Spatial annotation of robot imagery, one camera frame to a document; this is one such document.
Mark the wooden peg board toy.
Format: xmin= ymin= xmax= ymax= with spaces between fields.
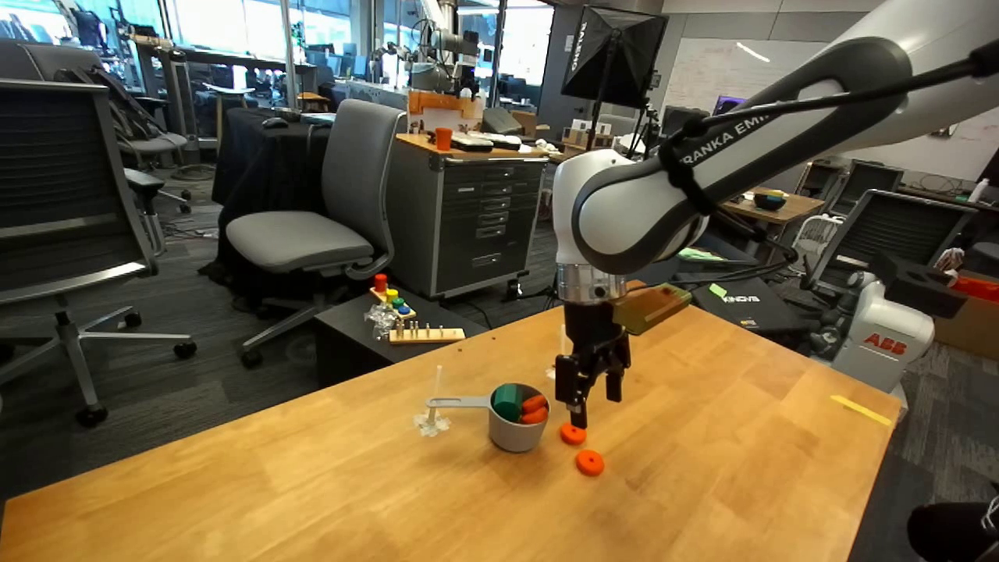
xmin=384 ymin=320 xmax=467 ymax=347

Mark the black side stool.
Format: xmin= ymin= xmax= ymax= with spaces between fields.
xmin=309 ymin=291 xmax=497 ymax=386

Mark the grey drawer cabinet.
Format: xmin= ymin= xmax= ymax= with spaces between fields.
xmin=384 ymin=130 xmax=555 ymax=306

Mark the black mesh chair back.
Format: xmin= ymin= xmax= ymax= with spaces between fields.
xmin=804 ymin=183 xmax=979 ymax=301

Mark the cardboard box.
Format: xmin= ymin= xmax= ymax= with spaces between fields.
xmin=933 ymin=293 xmax=999 ymax=357

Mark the orange white box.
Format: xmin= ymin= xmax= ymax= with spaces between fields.
xmin=404 ymin=86 xmax=486 ymax=134

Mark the red box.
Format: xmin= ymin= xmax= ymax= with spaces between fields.
xmin=948 ymin=270 xmax=999 ymax=306

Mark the round wooden desk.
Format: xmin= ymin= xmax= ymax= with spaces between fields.
xmin=713 ymin=183 xmax=827 ymax=227

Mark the black rounded object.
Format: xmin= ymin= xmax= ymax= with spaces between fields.
xmin=906 ymin=495 xmax=999 ymax=562

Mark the black bracket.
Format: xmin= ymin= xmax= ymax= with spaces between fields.
xmin=869 ymin=250 xmax=970 ymax=320

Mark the clear plastic bag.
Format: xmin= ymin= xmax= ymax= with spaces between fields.
xmin=363 ymin=304 xmax=404 ymax=344

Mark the yellow tape strip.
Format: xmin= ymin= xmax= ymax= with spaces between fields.
xmin=827 ymin=390 xmax=897 ymax=430

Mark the grey cup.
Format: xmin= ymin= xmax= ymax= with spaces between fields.
xmin=420 ymin=381 xmax=553 ymax=455

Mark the white ABB robot part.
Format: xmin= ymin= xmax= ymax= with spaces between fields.
xmin=827 ymin=270 xmax=936 ymax=396

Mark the colourful shape sorter toy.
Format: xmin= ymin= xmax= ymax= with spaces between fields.
xmin=366 ymin=270 xmax=417 ymax=328

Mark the olive wrist camera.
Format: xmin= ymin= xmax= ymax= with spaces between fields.
xmin=610 ymin=282 xmax=695 ymax=336

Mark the black mesh office chair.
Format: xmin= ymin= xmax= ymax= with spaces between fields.
xmin=0 ymin=74 xmax=200 ymax=430

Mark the black cloth cover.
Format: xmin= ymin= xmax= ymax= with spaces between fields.
xmin=201 ymin=104 xmax=338 ymax=283

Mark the grey office chair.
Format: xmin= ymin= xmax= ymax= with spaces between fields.
xmin=221 ymin=98 xmax=411 ymax=369

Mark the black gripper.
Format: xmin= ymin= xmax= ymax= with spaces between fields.
xmin=553 ymin=297 xmax=632 ymax=430

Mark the black box green label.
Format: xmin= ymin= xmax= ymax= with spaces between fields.
xmin=684 ymin=266 xmax=816 ymax=336

